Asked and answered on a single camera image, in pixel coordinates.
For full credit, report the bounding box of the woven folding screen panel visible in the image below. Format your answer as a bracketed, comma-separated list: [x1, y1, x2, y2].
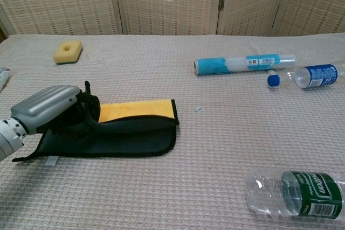
[114, 0, 224, 36]
[0, 0, 127, 36]
[215, 0, 292, 37]
[272, 0, 345, 37]

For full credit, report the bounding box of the blue plastic bag roll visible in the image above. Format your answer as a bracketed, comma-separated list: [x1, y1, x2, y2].
[193, 54, 296, 76]

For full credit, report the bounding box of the blue label water bottle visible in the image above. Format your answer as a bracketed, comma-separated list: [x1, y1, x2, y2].
[267, 62, 345, 90]

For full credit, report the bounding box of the green label water bottle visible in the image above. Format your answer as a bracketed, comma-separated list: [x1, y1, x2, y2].
[244, 169, 345, 220]

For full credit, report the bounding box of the silver green snack packet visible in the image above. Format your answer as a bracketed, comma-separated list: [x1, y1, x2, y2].
[0, 67, 12, 92]

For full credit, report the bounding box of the dark grey microfibre cloth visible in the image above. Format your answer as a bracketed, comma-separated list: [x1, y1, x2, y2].
[12, 99, 180, 163]

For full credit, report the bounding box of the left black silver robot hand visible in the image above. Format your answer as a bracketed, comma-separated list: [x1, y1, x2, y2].
[10, 80, 101, 141]

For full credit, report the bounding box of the beige woven tablecloth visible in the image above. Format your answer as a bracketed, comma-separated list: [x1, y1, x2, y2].
[0, 32, 345, 230]

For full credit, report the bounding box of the yellow sponge with hole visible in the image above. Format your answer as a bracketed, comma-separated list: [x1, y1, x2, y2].
[53, 40, 83, 66]

